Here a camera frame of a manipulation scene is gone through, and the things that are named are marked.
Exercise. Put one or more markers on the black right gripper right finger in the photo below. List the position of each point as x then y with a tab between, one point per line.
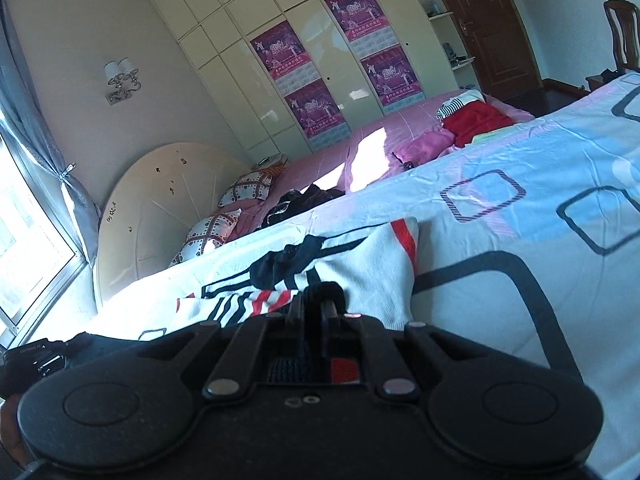
425	398

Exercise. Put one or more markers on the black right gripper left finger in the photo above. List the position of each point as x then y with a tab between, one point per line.
134	405

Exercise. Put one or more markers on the striped knit sweater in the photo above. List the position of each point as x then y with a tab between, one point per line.
369	275

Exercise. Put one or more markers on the window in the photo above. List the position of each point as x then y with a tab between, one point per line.
37	259

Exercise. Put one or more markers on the patterned light blue bedsheet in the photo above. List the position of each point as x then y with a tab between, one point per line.
527	242

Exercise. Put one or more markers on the cream round headboard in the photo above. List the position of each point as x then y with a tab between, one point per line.
152	208

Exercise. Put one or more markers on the near patterned pillow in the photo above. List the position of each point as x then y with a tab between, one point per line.
207	235

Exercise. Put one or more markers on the patterned pillow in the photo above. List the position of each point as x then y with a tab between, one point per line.
207	235
253	186

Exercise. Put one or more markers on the grey blue curtain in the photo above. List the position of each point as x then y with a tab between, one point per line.
78	213

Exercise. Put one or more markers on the far patterned pillow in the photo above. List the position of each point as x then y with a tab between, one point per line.
253	186

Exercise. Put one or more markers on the black garment on bed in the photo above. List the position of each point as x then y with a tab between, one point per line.
295	202

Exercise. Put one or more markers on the pink folded garment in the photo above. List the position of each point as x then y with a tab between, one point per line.
424	148

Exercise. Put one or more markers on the red folded garment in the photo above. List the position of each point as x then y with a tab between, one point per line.
474	119

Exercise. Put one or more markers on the pink bed cover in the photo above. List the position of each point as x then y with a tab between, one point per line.
352	164

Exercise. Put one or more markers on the striped folded garment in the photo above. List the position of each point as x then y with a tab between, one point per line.
456	103

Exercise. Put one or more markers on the lower left pink poster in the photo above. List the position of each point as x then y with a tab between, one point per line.
314	108

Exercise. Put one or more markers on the pink poster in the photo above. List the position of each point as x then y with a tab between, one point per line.
282	53
393	79
314	108
357	18

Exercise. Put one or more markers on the lower right pink poster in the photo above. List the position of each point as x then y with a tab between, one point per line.
393	79

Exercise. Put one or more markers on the upper left pink poster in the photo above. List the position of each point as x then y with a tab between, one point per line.
282	53

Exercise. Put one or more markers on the wooden chair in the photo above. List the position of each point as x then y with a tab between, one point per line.
623	19

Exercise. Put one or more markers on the brown wooden door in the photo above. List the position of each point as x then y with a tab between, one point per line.
493	32

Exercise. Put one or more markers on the upper right pink poster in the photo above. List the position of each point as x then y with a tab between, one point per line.
357	18

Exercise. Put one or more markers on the wall sconce lamp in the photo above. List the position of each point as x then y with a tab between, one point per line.
122	77

